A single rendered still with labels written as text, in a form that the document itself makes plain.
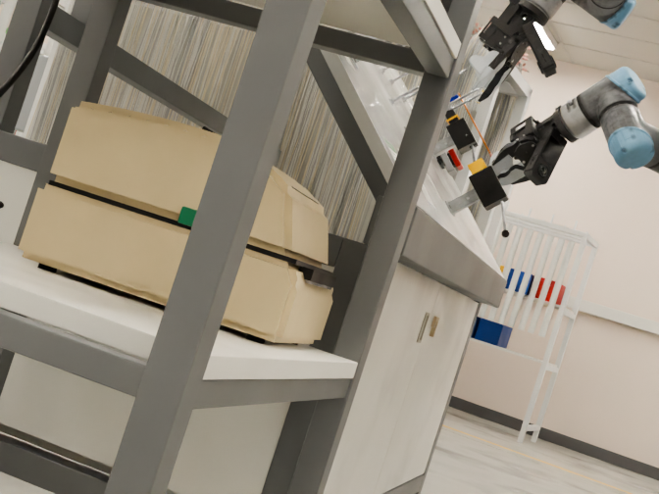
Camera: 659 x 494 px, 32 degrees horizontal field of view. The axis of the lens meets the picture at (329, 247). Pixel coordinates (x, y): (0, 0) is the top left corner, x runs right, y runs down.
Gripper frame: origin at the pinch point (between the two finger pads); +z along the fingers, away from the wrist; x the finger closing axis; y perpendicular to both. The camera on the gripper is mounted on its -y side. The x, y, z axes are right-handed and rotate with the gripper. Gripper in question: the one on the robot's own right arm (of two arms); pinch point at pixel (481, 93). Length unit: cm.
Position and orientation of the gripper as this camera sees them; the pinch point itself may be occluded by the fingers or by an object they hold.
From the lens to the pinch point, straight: 241.9
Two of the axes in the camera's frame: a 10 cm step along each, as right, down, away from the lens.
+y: -7.4, -6.0, 3.0
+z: -6.1, 7.9, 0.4
